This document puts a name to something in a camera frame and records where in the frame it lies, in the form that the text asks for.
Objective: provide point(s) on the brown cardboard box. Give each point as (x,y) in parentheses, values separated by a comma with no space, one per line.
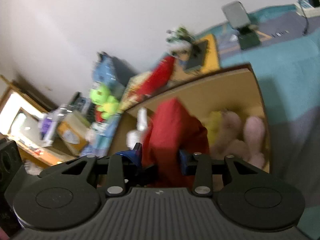
(234,88)

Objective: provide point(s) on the red cloth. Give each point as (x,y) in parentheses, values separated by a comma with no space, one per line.
(172,129)

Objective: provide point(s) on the wooden shelf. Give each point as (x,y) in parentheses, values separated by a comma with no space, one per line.
(20,114)

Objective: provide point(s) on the yellow cloth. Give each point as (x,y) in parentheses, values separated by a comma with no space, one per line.
(213,125)

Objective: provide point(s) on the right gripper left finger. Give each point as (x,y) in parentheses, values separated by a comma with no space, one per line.
(134,155)

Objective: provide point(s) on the yellow book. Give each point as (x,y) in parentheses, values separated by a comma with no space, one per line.
(211,62)

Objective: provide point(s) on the black smartphone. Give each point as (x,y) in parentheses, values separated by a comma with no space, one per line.
(197,56)

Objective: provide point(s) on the white green plush toy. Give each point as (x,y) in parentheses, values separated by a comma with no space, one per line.
(179,41)

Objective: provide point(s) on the phone on green stand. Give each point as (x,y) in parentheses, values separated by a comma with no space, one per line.
(238,18)

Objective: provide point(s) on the colourful picture book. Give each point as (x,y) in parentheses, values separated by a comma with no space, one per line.
(130,96)

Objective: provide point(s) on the purple white package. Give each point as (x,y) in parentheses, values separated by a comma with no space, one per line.
(49,123)

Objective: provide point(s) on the orange tissue box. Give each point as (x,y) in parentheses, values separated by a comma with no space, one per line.
(72,130)

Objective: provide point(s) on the blue plush toy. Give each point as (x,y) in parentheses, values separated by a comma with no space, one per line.
(104,72)

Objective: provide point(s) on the green frog plush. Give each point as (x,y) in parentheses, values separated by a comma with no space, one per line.
(106,104)

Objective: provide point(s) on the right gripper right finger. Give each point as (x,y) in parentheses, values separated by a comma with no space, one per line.
(187,163)

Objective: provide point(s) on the pink bunny plush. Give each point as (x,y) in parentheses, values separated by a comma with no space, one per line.
(242,139)

